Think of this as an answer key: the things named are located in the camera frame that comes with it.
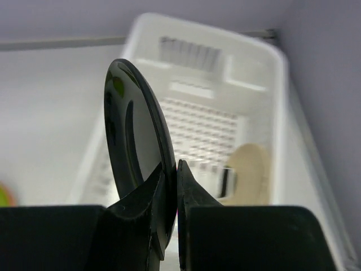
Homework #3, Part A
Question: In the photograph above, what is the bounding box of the lime green plate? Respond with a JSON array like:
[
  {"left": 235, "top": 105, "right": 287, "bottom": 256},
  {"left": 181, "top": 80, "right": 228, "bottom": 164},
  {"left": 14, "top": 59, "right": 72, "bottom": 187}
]
[{"left": 0, "top": 183, "right": 17, "bottom": 207}]

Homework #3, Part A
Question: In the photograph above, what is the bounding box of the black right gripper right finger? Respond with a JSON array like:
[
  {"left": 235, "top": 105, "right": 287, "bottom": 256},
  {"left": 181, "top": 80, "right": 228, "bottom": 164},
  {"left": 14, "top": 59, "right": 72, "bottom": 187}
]
[{"left": 177, "top": 159, "right": 222, "bottom": 270}]

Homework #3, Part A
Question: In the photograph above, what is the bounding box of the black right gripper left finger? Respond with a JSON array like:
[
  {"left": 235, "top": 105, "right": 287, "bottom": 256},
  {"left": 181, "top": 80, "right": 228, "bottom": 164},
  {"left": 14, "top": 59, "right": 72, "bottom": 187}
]
[{"left": 104, "top": 163, "right": 166, "bottom": 270}]

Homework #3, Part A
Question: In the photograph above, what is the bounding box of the cream plate with writing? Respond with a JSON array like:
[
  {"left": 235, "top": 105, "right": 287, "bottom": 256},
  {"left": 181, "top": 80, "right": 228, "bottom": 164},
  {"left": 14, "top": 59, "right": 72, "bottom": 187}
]
[{"left": 218, "top": 143, "right": 272, "bottom": 206}]

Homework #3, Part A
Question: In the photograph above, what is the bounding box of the white plastic dish rack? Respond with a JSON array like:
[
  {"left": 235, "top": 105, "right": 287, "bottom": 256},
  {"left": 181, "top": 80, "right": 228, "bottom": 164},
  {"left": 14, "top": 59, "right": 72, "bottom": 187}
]
[{"left": 70, "top": 14, "right": 336, "bottom": 270}]

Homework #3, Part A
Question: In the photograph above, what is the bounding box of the black plate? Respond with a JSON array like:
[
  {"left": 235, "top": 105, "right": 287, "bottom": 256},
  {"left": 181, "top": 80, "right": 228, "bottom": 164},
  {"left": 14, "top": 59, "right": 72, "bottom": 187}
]
[{"left": 104, "top": 59, "right": 177, "bottom": 250}]

